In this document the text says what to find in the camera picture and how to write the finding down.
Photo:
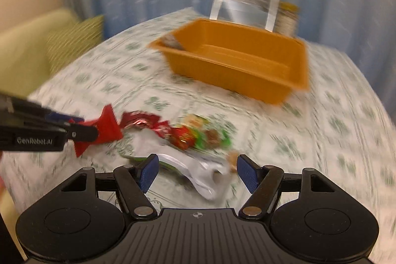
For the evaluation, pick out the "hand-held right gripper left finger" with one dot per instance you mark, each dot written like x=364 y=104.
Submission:
x=150 y=171

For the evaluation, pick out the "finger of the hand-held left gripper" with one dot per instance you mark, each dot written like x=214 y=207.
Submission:
x=66 y=120
x=82 y=133

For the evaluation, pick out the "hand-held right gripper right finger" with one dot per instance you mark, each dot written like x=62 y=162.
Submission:
x=247 y=171

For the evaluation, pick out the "red flared snack packet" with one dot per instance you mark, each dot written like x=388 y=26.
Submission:
x=108 y=128

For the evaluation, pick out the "white snack packet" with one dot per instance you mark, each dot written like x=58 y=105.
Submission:
x=185 y=163

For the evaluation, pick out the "small red candy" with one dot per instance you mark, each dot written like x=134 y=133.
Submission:
x=181 y=137

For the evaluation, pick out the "green brown candy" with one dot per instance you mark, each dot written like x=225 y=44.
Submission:
x=215 y=137

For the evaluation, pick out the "red foil candy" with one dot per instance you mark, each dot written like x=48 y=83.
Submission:
x=144 y=123

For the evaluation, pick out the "yellow green snack packet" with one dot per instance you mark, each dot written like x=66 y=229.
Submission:
x=195 y=123

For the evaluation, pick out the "orange plastic tray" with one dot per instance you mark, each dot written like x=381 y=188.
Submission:
x=235 y=66

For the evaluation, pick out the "green zigzag cushion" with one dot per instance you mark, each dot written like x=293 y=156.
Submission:
x=75 y=41

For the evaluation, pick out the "green armchair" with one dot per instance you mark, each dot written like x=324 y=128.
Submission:
x=21 y=47

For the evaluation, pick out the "floral tablecloth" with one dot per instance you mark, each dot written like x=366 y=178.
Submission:
x=324 y=134

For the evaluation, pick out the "silver snack packet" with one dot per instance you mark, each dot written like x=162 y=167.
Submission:
x=173 y=43

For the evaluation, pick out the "yellow lid nut jar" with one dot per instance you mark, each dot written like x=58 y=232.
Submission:
x=287 y=19

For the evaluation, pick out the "silver picture frame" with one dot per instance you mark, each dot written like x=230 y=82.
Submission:
x=244 y=5

